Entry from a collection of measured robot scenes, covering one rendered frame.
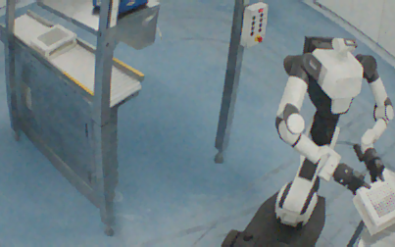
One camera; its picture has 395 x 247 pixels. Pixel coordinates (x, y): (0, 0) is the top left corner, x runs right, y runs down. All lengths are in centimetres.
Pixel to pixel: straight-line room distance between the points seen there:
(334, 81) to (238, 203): 129
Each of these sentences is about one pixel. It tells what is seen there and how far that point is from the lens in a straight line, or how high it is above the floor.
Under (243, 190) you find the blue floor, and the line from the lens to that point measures 336.
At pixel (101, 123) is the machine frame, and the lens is 240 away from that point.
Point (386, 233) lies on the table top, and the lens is 213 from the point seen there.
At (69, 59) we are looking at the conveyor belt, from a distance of 283.
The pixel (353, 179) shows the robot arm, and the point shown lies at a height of 96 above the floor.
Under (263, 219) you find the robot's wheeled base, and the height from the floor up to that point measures 17.
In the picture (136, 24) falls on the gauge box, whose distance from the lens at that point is 241.
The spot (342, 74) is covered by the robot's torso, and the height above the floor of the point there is 123.
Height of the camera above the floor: 233
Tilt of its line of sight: 38 degrees down
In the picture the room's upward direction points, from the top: 8 degrees clockwise
